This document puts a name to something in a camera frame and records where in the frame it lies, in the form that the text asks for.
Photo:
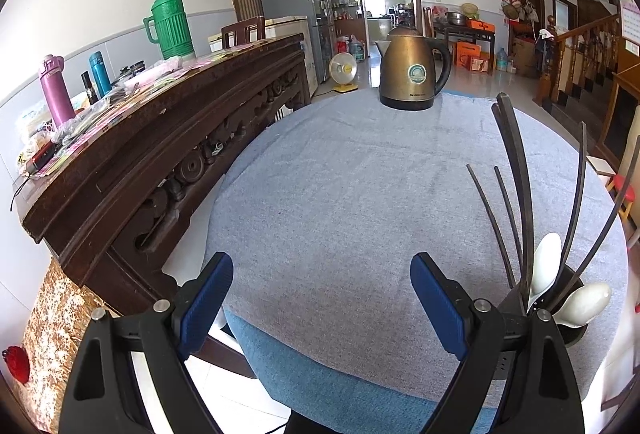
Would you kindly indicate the small white stool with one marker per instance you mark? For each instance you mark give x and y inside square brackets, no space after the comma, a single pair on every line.
[601,166]

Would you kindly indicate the green thermos flask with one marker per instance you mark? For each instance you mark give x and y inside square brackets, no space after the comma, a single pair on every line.
[168,27]

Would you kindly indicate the bronze electric kettle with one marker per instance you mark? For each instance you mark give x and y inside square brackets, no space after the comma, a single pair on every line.
[414,69]

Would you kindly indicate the dark wooden side table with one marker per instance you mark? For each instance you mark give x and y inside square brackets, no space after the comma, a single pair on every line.
[453,33]

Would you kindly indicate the white plastic spoon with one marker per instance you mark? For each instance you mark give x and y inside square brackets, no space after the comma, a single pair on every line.
[547,260]
[583,305]

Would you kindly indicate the wooden dining chair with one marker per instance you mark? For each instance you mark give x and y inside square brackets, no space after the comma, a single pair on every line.
[243,32]

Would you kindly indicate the wall calendar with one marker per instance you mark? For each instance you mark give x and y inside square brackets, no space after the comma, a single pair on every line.
[630,18]

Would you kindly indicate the orange gift box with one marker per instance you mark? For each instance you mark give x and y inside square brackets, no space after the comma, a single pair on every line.
[481,25]

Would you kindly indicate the dark chopstick five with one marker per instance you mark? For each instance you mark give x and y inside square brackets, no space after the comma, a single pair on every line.
[579,191]

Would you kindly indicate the dark chopstick six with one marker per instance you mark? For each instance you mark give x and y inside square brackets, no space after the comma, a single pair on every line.
[600,239]

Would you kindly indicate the metal bowl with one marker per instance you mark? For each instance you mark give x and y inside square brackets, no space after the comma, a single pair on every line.
[456,18]

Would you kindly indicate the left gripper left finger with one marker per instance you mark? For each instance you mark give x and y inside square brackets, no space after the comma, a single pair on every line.
[102,393]

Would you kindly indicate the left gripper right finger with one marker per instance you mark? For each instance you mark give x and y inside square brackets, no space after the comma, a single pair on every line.
[541,393]

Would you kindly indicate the red yellow stool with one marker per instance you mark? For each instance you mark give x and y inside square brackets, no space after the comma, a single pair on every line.
[619,187]

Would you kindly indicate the dark chopstick two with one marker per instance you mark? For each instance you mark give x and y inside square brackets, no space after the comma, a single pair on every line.
[511,216]

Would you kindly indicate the small electric heater fan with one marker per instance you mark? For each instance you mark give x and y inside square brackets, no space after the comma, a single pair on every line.
[343,70]

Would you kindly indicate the pink water bottle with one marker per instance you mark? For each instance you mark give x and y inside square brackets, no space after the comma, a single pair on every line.
[54,90]

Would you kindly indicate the teal water bottle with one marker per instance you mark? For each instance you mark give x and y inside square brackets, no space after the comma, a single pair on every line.
[100,76]

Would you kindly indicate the wooden stair railing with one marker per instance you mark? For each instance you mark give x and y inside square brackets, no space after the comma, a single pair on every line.
[566,61]

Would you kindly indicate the dark wooden sideboard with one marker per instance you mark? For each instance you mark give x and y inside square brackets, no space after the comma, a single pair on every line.
[116,210]

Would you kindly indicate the dark chopstick four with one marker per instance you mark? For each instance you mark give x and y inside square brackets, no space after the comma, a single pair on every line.
[520,173]

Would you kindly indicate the grey table cloth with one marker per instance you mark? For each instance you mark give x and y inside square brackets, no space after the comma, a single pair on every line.
[321,215]

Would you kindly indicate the dark chopstick one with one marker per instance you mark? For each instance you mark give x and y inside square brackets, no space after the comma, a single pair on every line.
[495,228]

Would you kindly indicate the dark chopstick three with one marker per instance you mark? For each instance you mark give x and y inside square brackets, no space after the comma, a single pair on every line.
[515,173]

